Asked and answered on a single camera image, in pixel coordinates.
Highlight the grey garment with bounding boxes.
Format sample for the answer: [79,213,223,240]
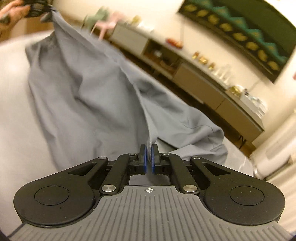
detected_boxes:
[26,11,228,170]

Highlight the person's left hand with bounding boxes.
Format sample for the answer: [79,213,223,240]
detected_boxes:
[1,1,31,32]

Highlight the green plastic chair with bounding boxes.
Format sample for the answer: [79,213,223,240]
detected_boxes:
[81,6,109,31]

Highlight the pink plastic chair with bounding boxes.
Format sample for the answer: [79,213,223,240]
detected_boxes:
[91,11,125,40]

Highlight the long grey tv sideboard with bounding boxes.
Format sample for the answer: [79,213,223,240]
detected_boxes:
[110,22,264,143]

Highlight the grey bed sheet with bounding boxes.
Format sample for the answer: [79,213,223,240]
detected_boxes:
[1,31,252,236]

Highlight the clear glass cups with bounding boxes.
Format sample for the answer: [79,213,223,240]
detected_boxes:
[214,65,232,84]

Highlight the red fruit plate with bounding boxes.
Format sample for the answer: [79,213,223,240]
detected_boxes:
[166,38,183,49]

